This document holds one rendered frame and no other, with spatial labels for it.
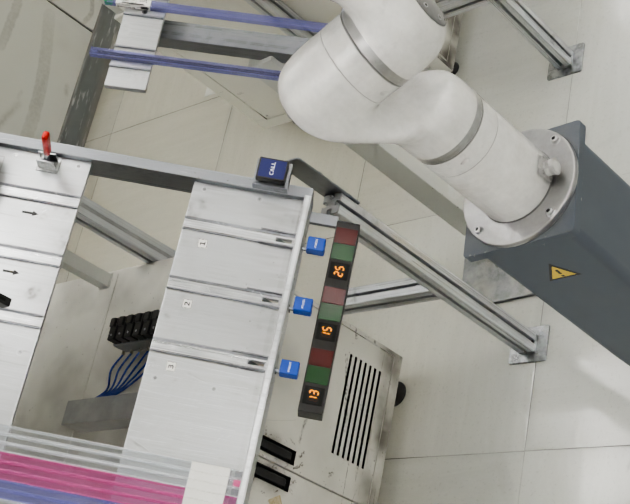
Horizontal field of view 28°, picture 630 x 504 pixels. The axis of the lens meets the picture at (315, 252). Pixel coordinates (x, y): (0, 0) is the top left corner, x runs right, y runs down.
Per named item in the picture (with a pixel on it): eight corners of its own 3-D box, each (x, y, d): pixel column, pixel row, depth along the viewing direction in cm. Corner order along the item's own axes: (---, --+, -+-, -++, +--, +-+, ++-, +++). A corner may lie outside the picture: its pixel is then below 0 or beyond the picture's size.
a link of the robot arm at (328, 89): (493, 127, 164) (380, 28, 149) (386, 208, 171) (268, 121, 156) (468, 71, 172) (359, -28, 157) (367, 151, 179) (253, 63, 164)
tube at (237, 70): (388, 88, 210) (388, 84, 209) (387, 95, 209) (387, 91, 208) (92, 50, 213) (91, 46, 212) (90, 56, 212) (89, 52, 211)
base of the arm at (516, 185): (582, 116, 180) (510, 48, 169) (575, 232, 171) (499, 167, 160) (473, 150, 192) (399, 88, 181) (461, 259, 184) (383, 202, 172)
